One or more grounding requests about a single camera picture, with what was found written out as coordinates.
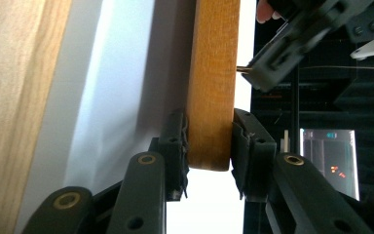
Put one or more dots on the black stand pole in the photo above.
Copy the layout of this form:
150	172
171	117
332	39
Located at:
294	110

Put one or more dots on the monitor screen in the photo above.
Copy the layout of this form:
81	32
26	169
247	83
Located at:
328	162

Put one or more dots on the small dark screw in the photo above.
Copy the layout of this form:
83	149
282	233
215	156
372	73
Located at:
243	69

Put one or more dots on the wooden board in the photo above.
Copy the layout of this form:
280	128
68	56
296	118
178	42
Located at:
212	81

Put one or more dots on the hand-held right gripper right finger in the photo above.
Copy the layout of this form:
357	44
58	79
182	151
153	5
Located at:
253	156

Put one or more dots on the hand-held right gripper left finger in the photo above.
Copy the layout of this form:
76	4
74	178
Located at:
172	152

